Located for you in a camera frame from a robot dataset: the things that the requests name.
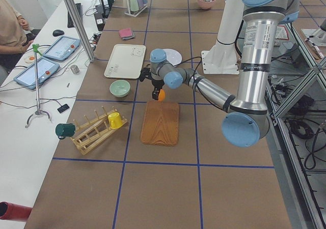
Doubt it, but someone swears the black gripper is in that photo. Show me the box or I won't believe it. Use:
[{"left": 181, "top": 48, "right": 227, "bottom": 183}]
[{"left": 151, "top": 79, "right": 165, "bottom": 100}]

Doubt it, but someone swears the orange fruit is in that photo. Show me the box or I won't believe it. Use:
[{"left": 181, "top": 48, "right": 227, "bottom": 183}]
[{"left": 158, "top": 89, "right": 166, "bottom": 102}]

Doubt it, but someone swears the white round plate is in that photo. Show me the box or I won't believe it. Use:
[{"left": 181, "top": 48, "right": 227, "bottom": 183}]
[{"left": 164, "top": 48, "right": 182, "bottom": 67}]

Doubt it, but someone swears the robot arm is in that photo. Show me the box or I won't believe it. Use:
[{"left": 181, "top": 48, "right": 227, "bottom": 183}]
[{"left": 140, "top": 0, "right": 300, "bottom": 147}]

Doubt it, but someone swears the wooden cutting board tray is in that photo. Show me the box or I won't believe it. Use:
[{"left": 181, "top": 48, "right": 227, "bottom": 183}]
[{"left": 140, "top": 101, "right": 180, "bottom": 146}]

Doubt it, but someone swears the cream bear tray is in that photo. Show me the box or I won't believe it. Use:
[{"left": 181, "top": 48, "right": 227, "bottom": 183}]
[{"left": 104, "top": 44, "right": 146, "bottom": 79}]

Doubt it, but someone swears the green ceramic bowl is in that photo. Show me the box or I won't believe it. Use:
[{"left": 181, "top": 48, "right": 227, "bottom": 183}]
[{"left": 109, "top": 79, "right": 130, "bottom": 98}]

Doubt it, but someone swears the yellow mug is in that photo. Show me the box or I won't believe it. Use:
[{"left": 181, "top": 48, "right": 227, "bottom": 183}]
[{"left": 108, "top": 112, "right": 123, "bottom": 129}]

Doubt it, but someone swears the pink cloth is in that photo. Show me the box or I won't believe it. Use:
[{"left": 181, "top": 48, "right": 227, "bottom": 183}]
[{"left": 119, "top": 28, "right": 134, "bottom": 38}]

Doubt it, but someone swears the wooden dish rack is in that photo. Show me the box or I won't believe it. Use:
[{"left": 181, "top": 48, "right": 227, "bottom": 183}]
[{"left": 70, "top": 106, "right": 128, "bottom": 155}]

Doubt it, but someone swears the metal cylinder weight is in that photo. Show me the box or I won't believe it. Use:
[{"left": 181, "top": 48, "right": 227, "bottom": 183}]
[{"left": 70, "top": 65, "right": 79, "bottom": 75}]

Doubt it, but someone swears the green cup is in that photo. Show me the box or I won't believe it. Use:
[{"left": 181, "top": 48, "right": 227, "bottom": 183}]
[{"left": 129, "top": 0, "right": 139, "bottom": 13}]

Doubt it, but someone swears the small black phone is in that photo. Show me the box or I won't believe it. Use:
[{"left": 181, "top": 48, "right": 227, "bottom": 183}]
[{"left": 57, "top": 104, "right": 70, "bottom": 113}]

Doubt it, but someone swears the dark green mug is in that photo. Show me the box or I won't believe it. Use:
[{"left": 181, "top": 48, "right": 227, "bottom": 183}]
[{"left": 55, "top": 123, "right": 76, "bottom": 139}]

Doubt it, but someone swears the pink bowl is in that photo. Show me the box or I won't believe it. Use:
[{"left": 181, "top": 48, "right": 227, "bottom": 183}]
[{"left": 197, "top": 0, "right": 216, "bottom": 10}]

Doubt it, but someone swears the blue teach pendant tablet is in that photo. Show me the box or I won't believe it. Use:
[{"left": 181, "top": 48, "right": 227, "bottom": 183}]
[{"left": 43, "top": 36, "right": 80, "bottom": 62}]

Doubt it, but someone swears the black keyboard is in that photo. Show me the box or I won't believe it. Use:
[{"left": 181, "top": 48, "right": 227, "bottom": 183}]
[{"left": 67, "top": 3, "right": 83, "bottom": 28}]

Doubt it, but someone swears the black computer mouse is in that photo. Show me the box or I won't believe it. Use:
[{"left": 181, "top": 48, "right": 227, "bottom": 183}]
[{"left": 52, "top": 30, "right": 65, "bottom": 37}]

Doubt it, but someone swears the metal stand with green clip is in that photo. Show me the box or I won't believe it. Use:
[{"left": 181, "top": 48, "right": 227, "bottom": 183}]
[{"left": 25, "top": 44, "right": 51, "bottom": 128}]

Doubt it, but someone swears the seated person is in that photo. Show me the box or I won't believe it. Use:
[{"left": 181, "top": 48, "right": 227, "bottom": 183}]
[{"left": 1, "top": 0, "right": 35, "bottom": 72}]

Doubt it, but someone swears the red cylinder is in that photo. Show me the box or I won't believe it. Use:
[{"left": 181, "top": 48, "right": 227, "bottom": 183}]
[{"left": 1, "top": 202, "right": 32, "bottom": 222}]

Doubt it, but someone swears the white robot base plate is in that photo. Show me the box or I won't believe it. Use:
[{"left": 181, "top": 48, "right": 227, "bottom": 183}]
[{"left": 201, "top": 49, "right": 239, "bottom": 74}]

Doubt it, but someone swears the white wire cup rack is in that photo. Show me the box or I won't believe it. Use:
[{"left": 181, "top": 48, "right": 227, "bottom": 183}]
[{"left": 123, "top": 0, "right": 148, "bottom": 17}]

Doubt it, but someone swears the aluminium frame post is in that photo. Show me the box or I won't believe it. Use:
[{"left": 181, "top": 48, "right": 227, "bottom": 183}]
[{"left": 63, "top": 0, "right": 95, "bottom": 63}]

